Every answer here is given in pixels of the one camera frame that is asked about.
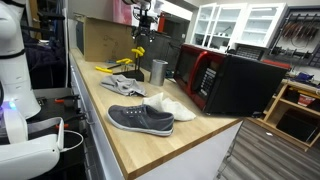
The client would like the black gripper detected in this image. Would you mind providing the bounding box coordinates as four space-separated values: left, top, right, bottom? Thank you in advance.
132 8 156 43

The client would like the black wedge hex key rack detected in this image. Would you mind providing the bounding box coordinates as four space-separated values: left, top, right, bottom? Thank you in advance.
112 68 146 83

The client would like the dark gray foam panel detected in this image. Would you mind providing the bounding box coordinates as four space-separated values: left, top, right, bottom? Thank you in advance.
137 31 183 76

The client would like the large cardboard box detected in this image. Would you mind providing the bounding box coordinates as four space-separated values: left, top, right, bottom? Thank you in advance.
75 14 138 63

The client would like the metal cup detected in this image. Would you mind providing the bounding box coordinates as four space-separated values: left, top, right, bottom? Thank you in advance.
148 58 170 87

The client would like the gray cloth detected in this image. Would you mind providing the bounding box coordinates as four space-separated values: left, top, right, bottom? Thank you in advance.
99 73 148 98

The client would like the white cloth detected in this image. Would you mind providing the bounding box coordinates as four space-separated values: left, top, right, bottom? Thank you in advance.
141 92 198 122

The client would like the dark gray sneaker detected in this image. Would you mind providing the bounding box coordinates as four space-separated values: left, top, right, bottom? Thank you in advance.
106 103 175 137

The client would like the black orange bar clamp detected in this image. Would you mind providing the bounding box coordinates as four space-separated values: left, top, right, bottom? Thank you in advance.
54 112 88 131
54 94 81 105

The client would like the red black microwave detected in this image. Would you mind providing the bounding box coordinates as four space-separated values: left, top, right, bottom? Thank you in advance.
172 42 290 118

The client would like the white glass-door cabinet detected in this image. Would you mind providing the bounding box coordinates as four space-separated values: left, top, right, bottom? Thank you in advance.
190 2 289 51

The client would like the wooden shelf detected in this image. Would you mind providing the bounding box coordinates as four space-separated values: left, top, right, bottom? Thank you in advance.
247 78 320 153

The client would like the medium yellow T-handle hex key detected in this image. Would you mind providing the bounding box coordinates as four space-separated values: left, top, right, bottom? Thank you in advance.
130 48 144 73

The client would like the small yellow T-handle hex key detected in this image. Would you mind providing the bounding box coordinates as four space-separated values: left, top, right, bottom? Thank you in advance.
115 57 130 73
124 58 134 73

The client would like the long yellow T-handle hex key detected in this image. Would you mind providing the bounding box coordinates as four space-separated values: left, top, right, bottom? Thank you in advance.
94 62 123 75

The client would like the metal drawer handle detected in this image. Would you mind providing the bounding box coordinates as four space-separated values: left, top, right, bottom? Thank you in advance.
84 109 96 126

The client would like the white cable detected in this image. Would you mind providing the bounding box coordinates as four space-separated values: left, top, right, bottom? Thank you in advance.
59 129 85 154

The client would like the black tool pegboard wall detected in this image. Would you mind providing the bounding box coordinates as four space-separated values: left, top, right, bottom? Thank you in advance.
268 5 320 70

